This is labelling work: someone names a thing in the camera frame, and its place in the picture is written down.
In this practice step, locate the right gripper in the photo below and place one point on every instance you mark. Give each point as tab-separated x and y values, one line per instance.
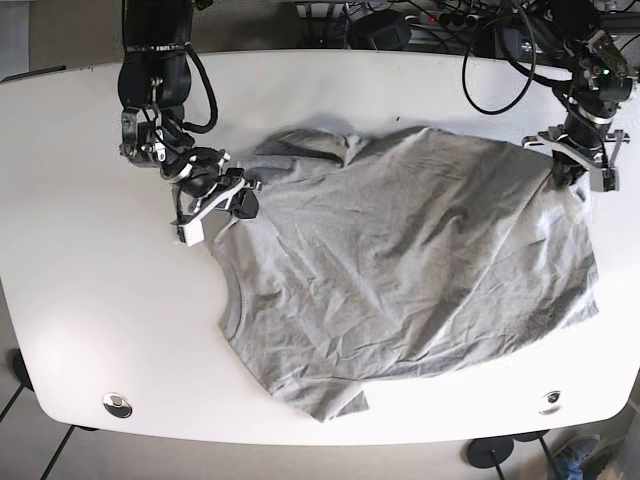
196	196

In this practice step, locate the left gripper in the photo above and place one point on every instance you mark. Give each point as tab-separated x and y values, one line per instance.
571	160

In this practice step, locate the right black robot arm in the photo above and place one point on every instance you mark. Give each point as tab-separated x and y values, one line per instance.
154	83

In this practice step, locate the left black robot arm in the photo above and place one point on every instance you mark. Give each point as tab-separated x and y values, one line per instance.
570	48

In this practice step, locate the right silver table grommet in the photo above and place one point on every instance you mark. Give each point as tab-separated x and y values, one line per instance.
550	403

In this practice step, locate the silver table grommet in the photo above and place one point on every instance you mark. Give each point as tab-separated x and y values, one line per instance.
550	403
117	405

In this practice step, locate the left silver table grommet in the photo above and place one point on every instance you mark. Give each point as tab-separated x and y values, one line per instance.
117	405

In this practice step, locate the black table leg left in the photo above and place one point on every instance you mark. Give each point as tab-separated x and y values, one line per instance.
18	368

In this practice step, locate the grey shoe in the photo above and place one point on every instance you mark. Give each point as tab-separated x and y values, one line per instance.
569	458

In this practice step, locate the black round stand base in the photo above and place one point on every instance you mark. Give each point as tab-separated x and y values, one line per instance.
490	452

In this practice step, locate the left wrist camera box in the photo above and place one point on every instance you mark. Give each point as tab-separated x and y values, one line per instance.
604	180

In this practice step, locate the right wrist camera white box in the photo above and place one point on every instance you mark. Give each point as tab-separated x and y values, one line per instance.
191	233

